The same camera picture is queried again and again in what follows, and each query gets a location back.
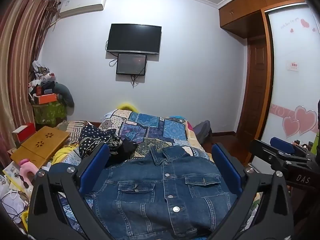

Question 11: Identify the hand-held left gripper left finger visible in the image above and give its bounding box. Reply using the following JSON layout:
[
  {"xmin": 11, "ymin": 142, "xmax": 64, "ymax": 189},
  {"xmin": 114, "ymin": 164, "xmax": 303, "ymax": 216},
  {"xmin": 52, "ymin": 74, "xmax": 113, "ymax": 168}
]
[{"xmin": 27, "ymin": 142, "xmax": 118, "ymax": 240}]

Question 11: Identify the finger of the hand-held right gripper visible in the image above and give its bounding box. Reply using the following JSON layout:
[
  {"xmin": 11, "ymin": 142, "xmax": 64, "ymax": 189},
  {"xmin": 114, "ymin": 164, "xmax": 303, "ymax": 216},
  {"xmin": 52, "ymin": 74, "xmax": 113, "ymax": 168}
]
[
  {"xmin": 271, "ymin": 137, "xmax": 314, "ymax": 157},
  {"xmin": 250, "ymin": 139, "xmax": 312, "ymax": 173}
]

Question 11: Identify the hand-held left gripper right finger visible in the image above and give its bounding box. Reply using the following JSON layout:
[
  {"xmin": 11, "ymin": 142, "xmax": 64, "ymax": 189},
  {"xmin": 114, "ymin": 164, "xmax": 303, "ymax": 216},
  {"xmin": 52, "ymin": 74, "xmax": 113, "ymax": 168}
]
[{"xmin": 207, "ymin": 142, "xmax": 294, "ymax": 240}]

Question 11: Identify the blue denim jacket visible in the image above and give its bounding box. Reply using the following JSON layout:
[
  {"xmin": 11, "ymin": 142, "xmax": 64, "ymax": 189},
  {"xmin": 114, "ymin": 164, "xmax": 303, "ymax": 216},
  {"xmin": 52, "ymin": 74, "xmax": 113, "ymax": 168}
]
[{"xmin": 91, "ymin": 145, "xmax": 240, "ymax": 238}]

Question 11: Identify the pile of clothes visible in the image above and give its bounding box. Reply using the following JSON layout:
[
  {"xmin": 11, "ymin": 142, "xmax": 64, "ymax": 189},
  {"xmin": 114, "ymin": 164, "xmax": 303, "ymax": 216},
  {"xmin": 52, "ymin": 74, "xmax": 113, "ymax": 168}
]
[{"xmin": 27, "ymin": 60, "xmax": 58, "ymax": 98}]

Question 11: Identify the navy patterned cloth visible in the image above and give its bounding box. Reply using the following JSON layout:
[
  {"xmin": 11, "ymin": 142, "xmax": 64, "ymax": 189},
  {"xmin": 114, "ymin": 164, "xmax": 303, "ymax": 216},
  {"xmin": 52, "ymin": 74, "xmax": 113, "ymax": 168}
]
[{"xmin": 79, "ymin": 125, "xmax": 123, "ymax": 159}]

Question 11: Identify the black cloth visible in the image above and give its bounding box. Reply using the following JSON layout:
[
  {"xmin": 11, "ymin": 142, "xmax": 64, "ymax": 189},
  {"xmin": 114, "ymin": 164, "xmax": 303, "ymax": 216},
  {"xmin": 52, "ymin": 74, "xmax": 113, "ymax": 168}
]
[{"xmin": 106, "ymin": 139, "xmax": 138, "ymax": 167}]

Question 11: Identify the yellow cloth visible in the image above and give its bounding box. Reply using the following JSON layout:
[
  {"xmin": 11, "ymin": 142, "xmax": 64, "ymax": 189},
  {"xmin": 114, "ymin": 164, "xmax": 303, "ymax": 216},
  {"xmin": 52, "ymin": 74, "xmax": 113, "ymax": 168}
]
[{"xmin": 51, "ymin": 144, "xmax": 80, "ymax": 165}]

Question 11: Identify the grey backpack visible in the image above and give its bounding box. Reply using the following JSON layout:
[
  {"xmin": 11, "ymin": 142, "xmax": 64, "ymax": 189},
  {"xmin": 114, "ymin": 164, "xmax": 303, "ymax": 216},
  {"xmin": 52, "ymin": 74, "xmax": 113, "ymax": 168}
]
[{"xmin": 194, "ymin": 120, "xmax": 212, "ymax": 144}]

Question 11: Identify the striped cloth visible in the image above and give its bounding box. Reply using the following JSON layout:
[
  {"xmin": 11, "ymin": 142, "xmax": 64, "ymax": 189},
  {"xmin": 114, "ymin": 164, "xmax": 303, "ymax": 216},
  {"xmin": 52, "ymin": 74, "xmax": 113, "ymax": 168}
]
[{"xmin": 57, "ymin": 120, "xmax": 88, "ymax": 141}]

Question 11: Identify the wooden door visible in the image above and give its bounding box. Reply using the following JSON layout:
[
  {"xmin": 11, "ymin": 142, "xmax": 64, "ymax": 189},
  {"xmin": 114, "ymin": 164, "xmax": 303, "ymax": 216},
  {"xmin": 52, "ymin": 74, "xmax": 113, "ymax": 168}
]
[{"xmin": 236, "ymin": 36, "xmax": 267, "ymax": 141}]

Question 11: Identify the wooden folding lap desk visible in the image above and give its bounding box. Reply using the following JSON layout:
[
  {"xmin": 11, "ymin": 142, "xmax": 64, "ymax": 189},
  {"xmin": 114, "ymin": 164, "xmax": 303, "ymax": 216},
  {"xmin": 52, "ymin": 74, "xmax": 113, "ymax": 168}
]
[{"xmin": 10, "ymin": 126, "xmax": 70, "ymax": 169}]

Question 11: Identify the yellow pillow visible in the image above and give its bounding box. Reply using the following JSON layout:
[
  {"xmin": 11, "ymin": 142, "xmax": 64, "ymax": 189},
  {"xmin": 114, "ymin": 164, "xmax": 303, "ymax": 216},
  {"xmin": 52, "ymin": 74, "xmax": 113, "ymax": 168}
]
[{"xmin": 117, "ymin": 102, "xmax": 138, "ymax": 112}]

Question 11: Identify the pink plastic bottle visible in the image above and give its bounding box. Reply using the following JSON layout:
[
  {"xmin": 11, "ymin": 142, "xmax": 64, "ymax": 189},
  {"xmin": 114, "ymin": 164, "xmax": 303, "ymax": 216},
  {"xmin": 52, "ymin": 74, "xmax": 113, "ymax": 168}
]
[{"xmin": 19, "ymin": 159, "xmax": 39, "ymax": 189}]

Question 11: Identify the green cloth cover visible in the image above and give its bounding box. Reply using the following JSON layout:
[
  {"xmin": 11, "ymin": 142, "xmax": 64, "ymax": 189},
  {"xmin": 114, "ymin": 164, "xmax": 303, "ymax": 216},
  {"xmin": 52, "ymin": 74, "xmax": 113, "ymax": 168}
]
[{"xmin": 32, "ymin": 101, "xmax": 67, "ymax": 125}]

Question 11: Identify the red box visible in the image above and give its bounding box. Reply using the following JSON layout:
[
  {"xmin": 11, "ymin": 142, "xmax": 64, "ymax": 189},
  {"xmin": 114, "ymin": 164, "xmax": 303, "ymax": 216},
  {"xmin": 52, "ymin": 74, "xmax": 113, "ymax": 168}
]
[{"xmin": 12, "ymin": 122, "xmax": 37, "ymax": 143}]

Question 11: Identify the orange box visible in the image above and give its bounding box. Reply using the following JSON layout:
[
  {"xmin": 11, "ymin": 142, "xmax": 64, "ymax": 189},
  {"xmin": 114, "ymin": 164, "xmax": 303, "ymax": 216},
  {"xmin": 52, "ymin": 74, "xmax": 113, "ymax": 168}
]
[{"xmin": 37, "ymin": 93, "xmax": 57, "ymax": 105}]

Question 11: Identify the small black monitor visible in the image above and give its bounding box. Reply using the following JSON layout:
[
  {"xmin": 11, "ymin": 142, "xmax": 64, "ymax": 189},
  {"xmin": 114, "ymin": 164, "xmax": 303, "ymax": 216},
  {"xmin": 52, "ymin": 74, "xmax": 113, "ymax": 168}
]
[{"xmin": 116, "ymin": 53, "xmax": 147, "ymax": 76}]

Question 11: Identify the striped brown curtain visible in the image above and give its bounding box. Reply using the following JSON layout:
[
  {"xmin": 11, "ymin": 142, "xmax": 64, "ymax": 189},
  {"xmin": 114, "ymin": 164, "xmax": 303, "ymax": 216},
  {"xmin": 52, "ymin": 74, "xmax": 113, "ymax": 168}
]
[{"xmin": 0, "ymin": 0, "xmax": 60, "ymax": 155}]

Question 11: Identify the wooden overhead cabinet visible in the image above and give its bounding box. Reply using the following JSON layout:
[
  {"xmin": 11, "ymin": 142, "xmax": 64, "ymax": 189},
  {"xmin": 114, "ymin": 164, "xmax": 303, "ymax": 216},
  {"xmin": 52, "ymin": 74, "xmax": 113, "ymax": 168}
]
[{"xmin": 219, "ymin": 0, "xmax": 307, "ymax": 39}]

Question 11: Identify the white air conditioner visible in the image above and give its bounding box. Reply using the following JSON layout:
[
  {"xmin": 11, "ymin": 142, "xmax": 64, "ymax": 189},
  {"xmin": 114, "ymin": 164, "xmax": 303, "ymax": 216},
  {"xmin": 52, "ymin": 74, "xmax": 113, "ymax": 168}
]
[{"xmin": 59, "ymin": 0, "xmax": 107, "ymax": 19}]

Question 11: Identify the black wall television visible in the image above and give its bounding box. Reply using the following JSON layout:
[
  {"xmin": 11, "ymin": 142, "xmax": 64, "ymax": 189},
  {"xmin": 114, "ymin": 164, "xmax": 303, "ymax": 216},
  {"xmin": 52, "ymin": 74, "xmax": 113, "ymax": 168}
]
[{"xmin": 106, "ymin": 24, "xmax": 162, "ymax": 55}]

